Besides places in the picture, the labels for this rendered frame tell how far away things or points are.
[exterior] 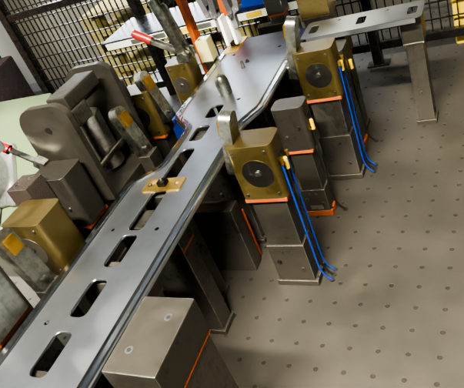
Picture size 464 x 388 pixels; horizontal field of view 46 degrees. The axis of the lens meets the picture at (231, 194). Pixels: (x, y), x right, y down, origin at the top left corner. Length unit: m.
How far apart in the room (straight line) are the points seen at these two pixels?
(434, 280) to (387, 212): 0.23
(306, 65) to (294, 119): 0.15
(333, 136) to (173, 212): 0.52
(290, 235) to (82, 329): 0.44
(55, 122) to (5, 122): 0.64
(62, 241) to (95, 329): 0.23
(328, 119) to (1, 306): 0.80
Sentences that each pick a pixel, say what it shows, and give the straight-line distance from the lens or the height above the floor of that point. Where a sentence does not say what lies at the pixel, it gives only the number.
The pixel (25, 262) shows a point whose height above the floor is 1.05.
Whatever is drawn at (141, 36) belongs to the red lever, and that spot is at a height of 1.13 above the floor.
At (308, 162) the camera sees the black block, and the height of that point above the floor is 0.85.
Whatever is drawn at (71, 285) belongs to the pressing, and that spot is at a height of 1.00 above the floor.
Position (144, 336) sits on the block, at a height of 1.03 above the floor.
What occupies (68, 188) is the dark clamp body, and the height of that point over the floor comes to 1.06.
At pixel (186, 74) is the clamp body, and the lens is 1.42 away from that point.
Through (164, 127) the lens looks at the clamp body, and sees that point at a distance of 1.32.
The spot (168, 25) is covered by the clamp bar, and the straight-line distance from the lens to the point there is 1.40.
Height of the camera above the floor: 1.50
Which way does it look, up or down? 33 degrees down
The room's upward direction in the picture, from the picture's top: 23 degrees counter-clockwise
